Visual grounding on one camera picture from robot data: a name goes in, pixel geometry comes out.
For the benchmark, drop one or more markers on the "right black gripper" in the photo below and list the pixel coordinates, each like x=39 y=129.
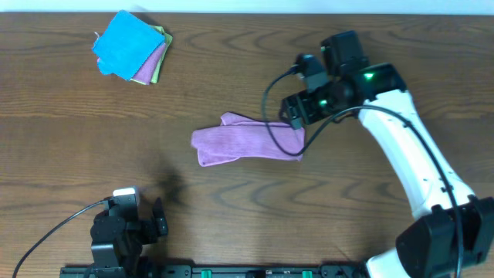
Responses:
x=292 y=110

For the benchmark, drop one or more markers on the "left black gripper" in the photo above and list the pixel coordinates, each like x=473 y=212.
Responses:
x=148 y=226

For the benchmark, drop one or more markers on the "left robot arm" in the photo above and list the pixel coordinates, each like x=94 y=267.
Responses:
x=118 y=238

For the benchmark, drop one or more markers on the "blue folded cloth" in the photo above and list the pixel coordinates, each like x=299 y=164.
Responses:
x=125 y=27

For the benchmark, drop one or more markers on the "green folded cloth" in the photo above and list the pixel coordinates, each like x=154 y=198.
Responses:
x=150 y=70

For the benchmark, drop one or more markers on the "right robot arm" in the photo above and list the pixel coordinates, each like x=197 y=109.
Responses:
x=452 y=229

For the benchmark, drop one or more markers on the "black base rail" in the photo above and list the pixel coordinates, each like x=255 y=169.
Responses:
x=185 y=271

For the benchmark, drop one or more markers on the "purple microfiber cloth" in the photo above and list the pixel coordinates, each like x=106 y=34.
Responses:
x=241 y=137

